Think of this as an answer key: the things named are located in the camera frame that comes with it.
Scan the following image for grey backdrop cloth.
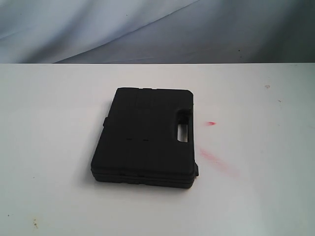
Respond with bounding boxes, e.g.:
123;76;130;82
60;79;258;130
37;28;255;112
0;0;315;64

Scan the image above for black plastic tool case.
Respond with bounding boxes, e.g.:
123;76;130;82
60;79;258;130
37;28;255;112
91;88;199;188

